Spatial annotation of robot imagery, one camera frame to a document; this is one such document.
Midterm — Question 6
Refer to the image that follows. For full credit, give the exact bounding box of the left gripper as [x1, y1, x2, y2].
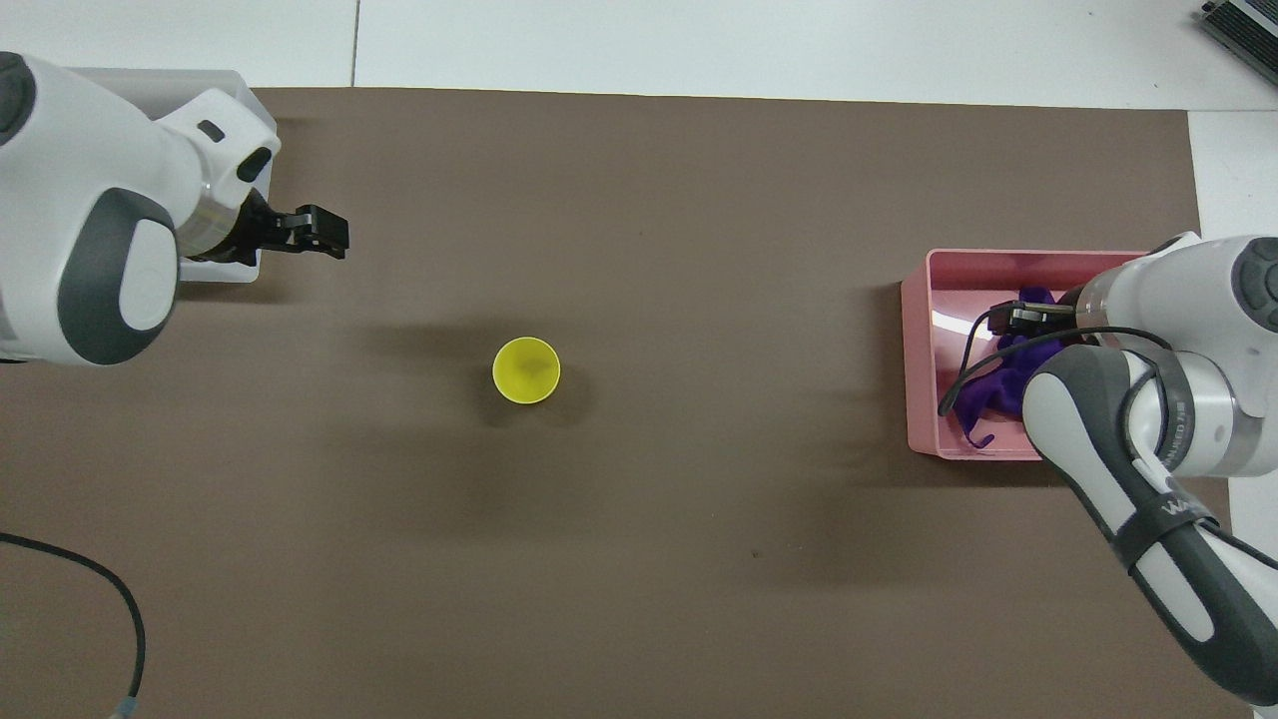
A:
[230, 190, 297, 264]

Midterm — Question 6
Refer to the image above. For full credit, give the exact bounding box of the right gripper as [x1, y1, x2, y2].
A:
[1038, 298, 1087, 343]

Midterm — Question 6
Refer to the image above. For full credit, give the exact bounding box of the pink plastic box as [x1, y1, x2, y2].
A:
[901, 249, 1151, 462]

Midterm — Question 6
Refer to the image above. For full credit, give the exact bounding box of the white plastic box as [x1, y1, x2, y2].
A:
[68, 67, 265, 284]

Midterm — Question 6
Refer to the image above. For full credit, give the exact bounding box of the purple cloth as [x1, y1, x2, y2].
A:
[949, 286, 1077, 451]

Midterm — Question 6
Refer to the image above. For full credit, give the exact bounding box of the yellow plastic cup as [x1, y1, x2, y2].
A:
[492, 337, 562, 405]

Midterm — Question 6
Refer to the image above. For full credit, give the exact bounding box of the grey device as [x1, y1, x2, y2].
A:
[1197, 0, 1278, 60]

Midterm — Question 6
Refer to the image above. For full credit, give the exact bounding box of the black cable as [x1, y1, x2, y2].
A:
[0, 532, 148, 719]
[938, 306, 1177, 472]

